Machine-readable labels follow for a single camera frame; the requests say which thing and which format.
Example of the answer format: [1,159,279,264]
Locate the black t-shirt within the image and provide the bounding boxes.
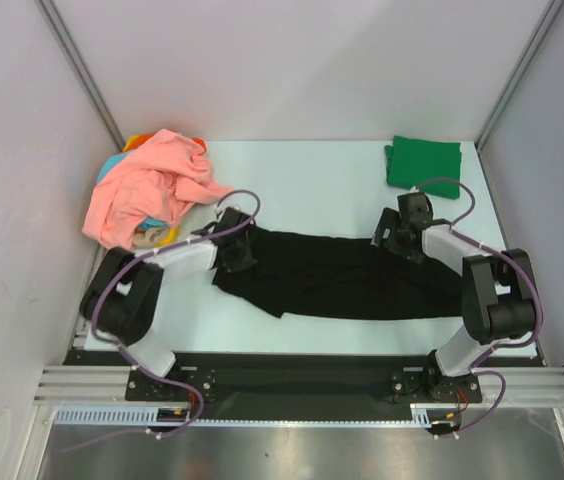
[213,227,462,321]

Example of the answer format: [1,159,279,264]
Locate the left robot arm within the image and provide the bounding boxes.
[79,207,254,400]

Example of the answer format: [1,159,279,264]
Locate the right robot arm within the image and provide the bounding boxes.
[371,191,543,402]

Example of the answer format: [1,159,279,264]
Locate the folded green t-shirt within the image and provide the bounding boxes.
[384,136,462,200]

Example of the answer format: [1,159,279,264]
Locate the beige t-shirt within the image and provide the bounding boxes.
[132,227,170,249]

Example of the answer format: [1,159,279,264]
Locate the light blue t-shirt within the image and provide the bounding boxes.
[96,152,167,231]

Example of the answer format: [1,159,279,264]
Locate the pink t-shirt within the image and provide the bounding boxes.
[82,129,232,250]

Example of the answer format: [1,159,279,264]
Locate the orange t-shirt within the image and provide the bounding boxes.
[192,137,208,153]

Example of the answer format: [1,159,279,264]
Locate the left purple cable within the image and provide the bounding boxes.
[89,188,262,441]

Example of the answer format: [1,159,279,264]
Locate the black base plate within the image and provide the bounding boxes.
[61,351,547,422]

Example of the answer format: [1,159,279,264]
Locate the grey slotted cable duct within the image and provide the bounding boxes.
[54,403,456,427]

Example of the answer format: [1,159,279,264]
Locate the aluminium front rail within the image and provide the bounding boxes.
[34,366,564,408]

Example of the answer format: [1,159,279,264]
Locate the right aluminium frame post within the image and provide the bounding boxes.
[474,0,564,153]

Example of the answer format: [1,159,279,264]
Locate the aluminium frame post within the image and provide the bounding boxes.
[34,0,125,150]
[474,0,564,153]

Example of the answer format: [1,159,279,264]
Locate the left aluminium frame post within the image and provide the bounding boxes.
[34,0,125,150]

